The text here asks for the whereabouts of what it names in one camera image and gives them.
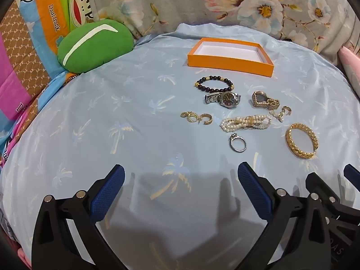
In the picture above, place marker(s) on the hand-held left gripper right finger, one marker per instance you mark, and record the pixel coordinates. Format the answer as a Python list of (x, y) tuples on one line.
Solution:
[(253, 188)]

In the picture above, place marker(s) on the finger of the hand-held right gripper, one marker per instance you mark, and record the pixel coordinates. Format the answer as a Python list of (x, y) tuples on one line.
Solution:
[(313, 181), (352, 173)]

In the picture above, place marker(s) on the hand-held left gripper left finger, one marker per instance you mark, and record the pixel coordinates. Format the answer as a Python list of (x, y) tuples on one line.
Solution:
[(108, 194)]

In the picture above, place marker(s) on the gold woven bangle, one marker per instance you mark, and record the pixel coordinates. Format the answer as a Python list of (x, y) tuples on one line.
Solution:
[(312, 138)]

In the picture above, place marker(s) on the gold wrist watch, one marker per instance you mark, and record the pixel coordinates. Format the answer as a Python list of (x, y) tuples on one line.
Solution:
[(271, 103)]

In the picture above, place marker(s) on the silver wrist watch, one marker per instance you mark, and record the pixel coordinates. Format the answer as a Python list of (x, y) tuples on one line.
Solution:
[(227, 99)]

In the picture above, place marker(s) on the orange cardboard box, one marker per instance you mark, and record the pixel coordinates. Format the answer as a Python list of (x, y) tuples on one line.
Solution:
[(225, 64)]

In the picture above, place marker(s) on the light blue palm print sheet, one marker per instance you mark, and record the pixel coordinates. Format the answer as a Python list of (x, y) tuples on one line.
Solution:
[(112, 132)]

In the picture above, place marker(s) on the gold hoop earring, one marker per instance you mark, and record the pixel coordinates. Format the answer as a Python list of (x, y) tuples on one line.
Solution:
[(184, 114), (209, 121)]

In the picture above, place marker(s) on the pink pillow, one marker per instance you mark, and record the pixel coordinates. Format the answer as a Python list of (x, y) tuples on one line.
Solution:
[(351, 62)]

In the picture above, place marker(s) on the green cushion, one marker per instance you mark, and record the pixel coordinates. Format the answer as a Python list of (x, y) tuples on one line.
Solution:
[(92, 50)]

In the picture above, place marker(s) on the colourful cartoon printed blanket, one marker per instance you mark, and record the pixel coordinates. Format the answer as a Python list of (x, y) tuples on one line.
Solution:
[(47, 14)]

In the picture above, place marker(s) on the floral grey pillow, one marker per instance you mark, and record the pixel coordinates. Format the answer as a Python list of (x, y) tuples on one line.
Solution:
[(182, 0)]

